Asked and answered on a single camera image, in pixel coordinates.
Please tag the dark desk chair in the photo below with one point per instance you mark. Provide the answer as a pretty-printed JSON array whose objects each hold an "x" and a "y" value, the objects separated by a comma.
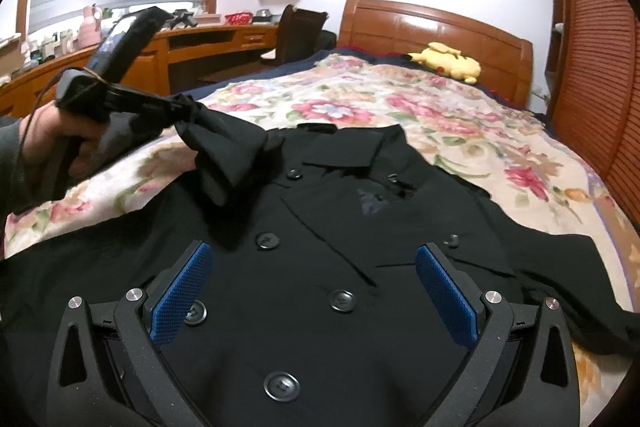
[{"x": 295, "y": 32}]

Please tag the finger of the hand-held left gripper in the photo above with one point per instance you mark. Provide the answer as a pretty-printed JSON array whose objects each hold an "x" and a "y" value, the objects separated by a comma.
[{"x": 150, "y": 106}]

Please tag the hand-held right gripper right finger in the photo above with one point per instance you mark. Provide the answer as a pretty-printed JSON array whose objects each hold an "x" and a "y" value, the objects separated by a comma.
[{"x": 445, "y": 297}]

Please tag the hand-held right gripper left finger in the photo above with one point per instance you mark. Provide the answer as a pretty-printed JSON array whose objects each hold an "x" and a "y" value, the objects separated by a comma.
[{"x": 180, "y": 292}]

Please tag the black buttoned coat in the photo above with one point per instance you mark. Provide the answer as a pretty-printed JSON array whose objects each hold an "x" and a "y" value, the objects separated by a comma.
[{"x": 310, "y": 267}]

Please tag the red box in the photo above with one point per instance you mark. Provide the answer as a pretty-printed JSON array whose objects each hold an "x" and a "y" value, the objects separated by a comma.
[{"x": 239, "y": 18}]

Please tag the pink bottle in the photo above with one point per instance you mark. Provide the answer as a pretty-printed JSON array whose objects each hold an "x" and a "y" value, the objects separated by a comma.
[{"x": 90, "y": 29}]

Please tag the yellow plush toy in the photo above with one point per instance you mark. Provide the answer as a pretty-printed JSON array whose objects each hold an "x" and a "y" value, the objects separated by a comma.
[{"x": 450, "y": 59}]

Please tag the wooden desk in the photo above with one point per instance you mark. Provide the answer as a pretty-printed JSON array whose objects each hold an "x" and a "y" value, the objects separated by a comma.
[{"x": 150, "y": 57}]

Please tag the wooden bed headboard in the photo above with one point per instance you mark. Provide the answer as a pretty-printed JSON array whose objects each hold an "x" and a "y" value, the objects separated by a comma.
[{"x": 400, "y": 27}]

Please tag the wooden louvered wardrobe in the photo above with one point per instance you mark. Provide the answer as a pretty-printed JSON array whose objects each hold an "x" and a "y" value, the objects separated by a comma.
[{"x": 595, "y": 57}]

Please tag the floral blanket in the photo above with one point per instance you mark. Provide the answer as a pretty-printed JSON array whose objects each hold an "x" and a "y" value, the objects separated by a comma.
[{"x": 475, "y": 132}]

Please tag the person's left hand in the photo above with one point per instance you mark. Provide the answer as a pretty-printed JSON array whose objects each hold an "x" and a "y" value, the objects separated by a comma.
[{"x": 42, "y": 142}]

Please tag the black desk gadget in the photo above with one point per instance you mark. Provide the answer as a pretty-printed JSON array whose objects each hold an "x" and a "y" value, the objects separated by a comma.
[{"x": 184, "y": 19}]

